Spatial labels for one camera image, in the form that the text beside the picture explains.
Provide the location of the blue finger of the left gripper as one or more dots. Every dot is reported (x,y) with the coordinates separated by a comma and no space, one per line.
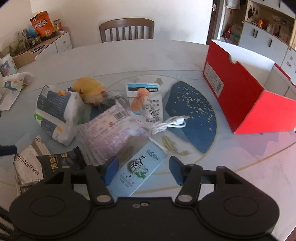
(8,150)

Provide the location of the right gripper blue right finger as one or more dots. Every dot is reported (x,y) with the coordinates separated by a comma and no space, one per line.
(178,170)

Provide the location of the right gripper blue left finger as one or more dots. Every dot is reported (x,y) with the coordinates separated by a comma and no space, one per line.
(109,170)

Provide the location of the light blue herbal product box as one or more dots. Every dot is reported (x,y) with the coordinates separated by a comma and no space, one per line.
(137,170)

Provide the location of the silver foil snack packet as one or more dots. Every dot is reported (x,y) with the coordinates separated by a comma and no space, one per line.
(27,168)

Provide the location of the pink printed plastic bag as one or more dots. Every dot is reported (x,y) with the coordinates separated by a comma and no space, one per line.
(110,133)

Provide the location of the black sesame snack packet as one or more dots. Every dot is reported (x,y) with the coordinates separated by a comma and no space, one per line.
(72,160)

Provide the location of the white tissue paper pack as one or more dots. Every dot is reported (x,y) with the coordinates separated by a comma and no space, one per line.
(59,113)

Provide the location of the yellow plush toy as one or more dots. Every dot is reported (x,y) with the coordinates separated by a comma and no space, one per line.
(90,90)

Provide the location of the clear bag of black bits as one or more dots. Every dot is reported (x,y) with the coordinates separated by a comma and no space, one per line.
(110,98)

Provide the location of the small white tissue packet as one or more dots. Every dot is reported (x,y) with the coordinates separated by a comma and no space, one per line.
(13,84)

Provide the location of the orange toy in blister pack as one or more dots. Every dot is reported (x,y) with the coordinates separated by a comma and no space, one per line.
(145,101)

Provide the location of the patterned round tin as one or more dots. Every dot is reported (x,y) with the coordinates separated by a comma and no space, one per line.
(7,66)

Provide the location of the cardboard tray with plants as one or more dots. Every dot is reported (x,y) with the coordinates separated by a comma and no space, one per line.
(20,53)

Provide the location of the red cardboard shoe box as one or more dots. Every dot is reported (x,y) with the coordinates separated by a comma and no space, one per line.
(256,95)

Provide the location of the white sideboard cabinet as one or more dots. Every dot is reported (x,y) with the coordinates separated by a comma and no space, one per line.
(55,45)

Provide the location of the orange snack bag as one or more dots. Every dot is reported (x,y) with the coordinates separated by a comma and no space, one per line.
(43,25)

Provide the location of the red jar on sideboard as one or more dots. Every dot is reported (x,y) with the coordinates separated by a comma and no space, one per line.
(58,24)

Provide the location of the dark wooden door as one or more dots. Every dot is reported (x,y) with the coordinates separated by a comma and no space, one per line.
(213,21)

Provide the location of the brown wooden chair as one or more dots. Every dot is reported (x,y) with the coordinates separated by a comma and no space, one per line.
(126,29)

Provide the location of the white shoe cabinet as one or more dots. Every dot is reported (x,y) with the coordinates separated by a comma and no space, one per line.
(268,28)

